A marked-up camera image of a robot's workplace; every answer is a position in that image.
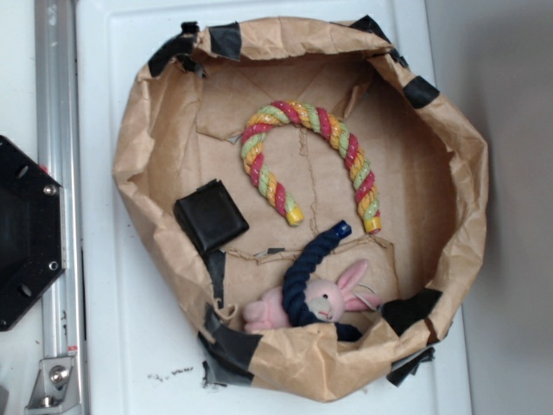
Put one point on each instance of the black square pad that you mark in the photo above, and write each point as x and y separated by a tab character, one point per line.
210	217

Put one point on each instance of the brown paper bag bin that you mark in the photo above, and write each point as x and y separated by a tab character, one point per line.
181	129

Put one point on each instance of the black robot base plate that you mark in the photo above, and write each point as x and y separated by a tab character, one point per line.
31	237

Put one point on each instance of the pink plush bunny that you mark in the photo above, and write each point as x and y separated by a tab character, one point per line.
327	300

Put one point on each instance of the aluminium extrusion rail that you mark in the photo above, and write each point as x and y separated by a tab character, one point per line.
63	317

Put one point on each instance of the metal corner bracket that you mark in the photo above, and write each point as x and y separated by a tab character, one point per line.
56	388

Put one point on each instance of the multicolored twisted rope toy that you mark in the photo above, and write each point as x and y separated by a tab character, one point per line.
334	132

